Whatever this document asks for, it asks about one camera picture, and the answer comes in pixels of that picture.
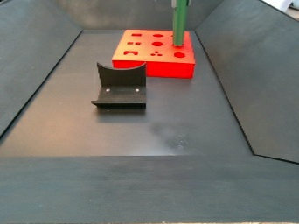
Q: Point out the red shape-sorting board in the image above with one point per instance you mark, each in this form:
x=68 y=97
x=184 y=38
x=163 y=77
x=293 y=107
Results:
x=151 y=47

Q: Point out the green star-shaped peg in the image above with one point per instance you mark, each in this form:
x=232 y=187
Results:
x=179 y=21

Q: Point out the black curved holder bracket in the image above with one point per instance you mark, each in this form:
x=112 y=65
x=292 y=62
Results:
x=121 y=87

